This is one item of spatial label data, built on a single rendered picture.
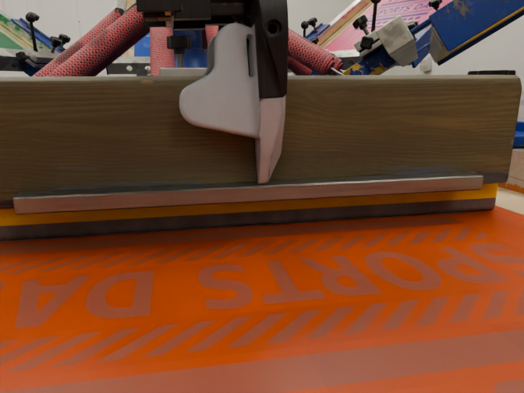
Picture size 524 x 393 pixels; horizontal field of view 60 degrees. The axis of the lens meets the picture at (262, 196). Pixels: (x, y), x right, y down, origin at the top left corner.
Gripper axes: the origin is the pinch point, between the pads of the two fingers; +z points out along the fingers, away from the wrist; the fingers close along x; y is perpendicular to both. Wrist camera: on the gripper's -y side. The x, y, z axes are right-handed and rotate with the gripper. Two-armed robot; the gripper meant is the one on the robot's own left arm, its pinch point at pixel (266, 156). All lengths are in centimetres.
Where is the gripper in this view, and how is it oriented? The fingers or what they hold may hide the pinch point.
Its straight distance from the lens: 30.3
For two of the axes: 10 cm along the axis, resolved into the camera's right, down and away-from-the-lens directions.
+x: 1.9, 2.4, -9.5
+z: 0.4, 9.7, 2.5
